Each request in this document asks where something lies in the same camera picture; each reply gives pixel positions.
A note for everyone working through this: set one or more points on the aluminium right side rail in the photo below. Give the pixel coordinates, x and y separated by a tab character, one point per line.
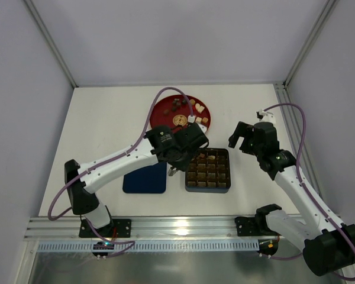
293	123

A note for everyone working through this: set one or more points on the controller board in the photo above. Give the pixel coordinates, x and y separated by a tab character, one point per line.
268	247
102	249

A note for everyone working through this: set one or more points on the aluminium front rail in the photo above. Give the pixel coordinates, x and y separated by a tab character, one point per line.
140	227

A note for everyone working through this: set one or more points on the right controller board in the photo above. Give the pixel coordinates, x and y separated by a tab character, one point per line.
268	247

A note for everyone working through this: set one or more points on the aluminium left frame post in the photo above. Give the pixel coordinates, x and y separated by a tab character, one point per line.
44	31

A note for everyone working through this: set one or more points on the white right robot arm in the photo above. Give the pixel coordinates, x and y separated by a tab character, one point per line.
325	241

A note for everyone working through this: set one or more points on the blue box lid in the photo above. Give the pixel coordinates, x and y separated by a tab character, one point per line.
147	180

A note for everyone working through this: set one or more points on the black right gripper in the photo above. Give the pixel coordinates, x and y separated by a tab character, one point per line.
244	136

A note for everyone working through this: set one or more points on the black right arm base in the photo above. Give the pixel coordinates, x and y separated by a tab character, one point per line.
247	227

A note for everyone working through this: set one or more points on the cream square chocolate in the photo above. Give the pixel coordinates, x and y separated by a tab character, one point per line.
201	109

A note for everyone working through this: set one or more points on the slotted cable duct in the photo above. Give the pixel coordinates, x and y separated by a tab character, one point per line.
146	246

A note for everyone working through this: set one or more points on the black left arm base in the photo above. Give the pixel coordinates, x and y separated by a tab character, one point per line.
118	228

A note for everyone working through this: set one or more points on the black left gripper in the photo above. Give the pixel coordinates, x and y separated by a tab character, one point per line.
177	161

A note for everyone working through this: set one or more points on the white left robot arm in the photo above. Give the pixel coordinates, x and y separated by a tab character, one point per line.
84	180

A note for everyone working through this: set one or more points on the aluminium rail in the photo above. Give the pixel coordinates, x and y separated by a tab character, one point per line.
293	123
140	227

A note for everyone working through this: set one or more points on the blue chocolate box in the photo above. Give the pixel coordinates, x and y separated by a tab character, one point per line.
209	176

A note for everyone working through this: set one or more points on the aluminium frame post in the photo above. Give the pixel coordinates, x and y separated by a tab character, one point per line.
44	31
311	39

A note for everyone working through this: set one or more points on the round red tray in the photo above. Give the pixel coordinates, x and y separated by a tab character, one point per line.
184	115

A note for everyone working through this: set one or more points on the aluminium right frame post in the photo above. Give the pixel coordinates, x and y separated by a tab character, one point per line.
311	39

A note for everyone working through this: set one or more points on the left controller board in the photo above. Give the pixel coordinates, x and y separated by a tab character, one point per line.
102	249

